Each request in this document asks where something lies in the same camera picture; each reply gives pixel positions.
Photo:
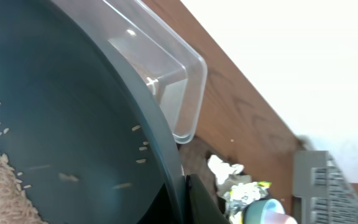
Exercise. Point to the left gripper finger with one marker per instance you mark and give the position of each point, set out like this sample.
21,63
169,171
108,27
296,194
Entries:
200,207

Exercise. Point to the large blue plate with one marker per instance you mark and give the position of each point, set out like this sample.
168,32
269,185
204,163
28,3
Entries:
40,45

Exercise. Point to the pile of white rice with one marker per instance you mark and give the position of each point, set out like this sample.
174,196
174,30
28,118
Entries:
72,156

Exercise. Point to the grey dishwasher rack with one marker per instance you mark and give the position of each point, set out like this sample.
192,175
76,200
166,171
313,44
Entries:
322,195

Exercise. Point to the crumpled aluminium foil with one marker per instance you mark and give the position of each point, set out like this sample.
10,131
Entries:
238,197

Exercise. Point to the crumpled white tissue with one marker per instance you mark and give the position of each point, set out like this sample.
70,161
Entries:
222,170

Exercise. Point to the brown serving tray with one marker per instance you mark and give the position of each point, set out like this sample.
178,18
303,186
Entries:
194,156

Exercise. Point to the clear plastic bin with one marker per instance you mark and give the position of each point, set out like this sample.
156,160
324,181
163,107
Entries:
173,71

